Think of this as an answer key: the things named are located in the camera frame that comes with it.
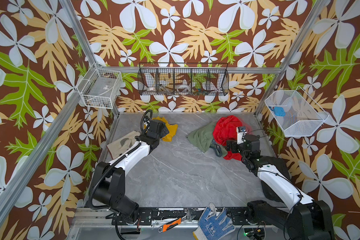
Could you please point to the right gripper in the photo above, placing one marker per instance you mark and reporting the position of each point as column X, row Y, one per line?
column 232, row 146

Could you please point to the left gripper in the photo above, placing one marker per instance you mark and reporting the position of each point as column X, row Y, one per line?
column 163, row 133

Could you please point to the yellow cloth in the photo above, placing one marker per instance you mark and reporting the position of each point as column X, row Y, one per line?
column 171, row 128

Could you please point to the red cloth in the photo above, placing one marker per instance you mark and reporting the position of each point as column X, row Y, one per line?
column 226, row 129

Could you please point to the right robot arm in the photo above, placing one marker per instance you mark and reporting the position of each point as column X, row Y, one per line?
column 306, row 219

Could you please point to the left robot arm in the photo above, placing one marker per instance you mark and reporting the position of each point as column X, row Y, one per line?
column 107, row 189

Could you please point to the olive green cloth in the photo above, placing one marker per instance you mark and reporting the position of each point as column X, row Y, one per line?
column 204, row 140

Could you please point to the beige leather work glove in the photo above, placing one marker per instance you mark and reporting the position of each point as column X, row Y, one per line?
column 121, row 145

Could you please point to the blue object in basket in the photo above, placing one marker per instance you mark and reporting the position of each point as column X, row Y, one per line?
column 279, row 111

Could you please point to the white mesh basket right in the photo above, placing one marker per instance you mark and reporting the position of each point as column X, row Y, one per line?
column 304, row 116

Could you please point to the blue dotted work glove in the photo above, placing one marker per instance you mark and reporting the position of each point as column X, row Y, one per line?
column 212, row 226

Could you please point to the orange adjustable wrench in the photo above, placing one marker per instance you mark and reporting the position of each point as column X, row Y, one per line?
column 187, row 218

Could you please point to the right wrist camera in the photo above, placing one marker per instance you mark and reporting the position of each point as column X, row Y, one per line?
column 241, row 132

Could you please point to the black wire basket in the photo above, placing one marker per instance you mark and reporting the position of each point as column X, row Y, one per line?
column 198, row 79

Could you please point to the white wire basket left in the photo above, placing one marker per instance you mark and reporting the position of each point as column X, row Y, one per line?
column 100, row 87

